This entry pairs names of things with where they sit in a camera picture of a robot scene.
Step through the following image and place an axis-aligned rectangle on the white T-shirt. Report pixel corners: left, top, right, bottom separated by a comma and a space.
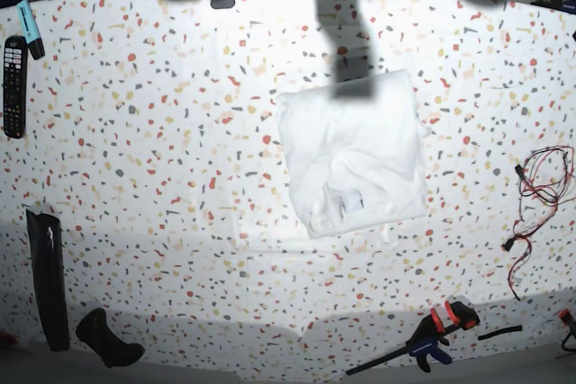
275, 69, 430, 238

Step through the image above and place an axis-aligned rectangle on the black and orange bar clamp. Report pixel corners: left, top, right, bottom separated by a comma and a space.
346, 301, 480, 376

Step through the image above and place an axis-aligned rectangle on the long black cylindrical case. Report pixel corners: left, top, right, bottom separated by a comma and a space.
26, 210, 70, 352

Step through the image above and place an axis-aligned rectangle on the black game controller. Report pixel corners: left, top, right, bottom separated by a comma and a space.
76, 308, 145, 368

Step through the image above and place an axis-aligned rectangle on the short black rod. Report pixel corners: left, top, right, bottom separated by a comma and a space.
477, 325, 523, 341

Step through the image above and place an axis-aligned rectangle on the light blue box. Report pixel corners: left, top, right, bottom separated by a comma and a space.
16, 0, 45, 60

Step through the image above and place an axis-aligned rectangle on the black TV remote control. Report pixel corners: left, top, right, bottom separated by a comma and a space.
1, 35, 28, 139

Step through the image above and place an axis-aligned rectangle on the orange clamp at table edge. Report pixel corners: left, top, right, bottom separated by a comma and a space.
559, 309, 576, 353

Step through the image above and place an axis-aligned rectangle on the red and black wire bundle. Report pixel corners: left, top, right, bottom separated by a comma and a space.
501, 145, 576, 303

